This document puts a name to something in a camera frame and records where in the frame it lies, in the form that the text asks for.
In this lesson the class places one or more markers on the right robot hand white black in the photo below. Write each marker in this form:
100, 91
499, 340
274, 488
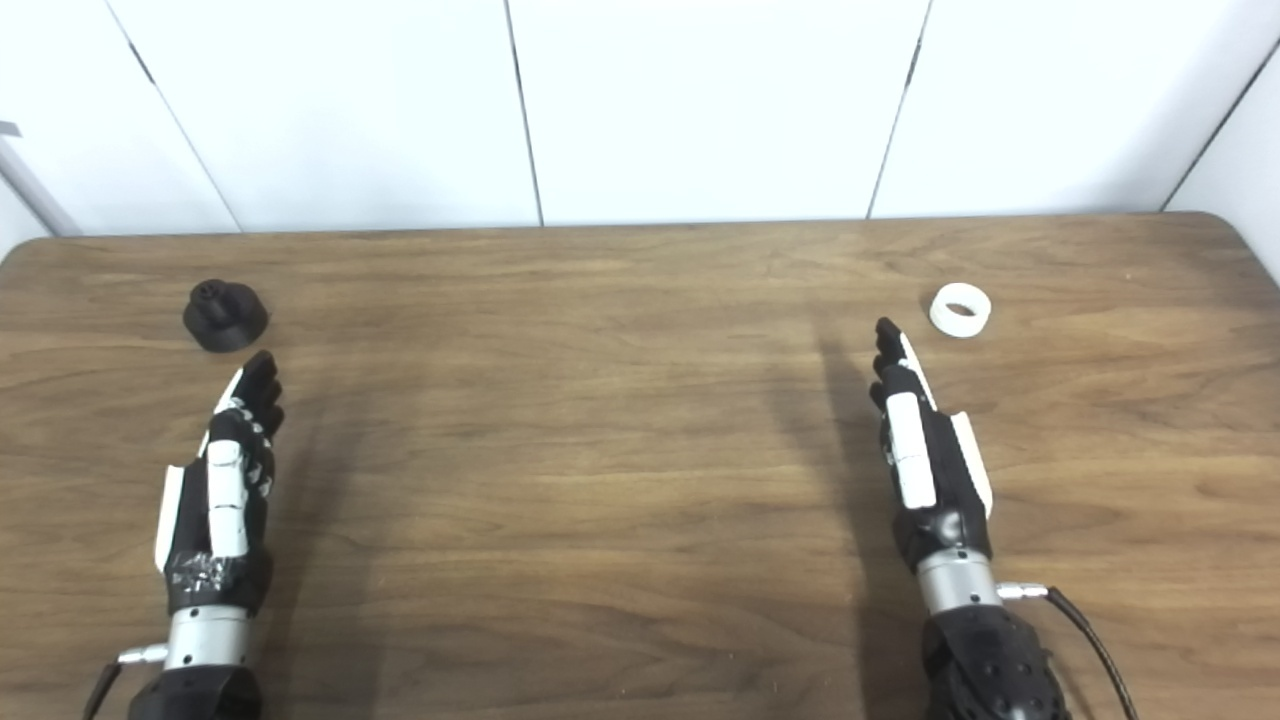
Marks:
915, 450

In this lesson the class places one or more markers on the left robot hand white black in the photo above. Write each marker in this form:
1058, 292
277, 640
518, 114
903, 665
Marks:
225, 490

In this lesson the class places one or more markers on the round black part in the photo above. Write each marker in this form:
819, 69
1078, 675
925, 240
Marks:
226, 315

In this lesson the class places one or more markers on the grey wall post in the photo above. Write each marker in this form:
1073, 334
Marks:
35, 190

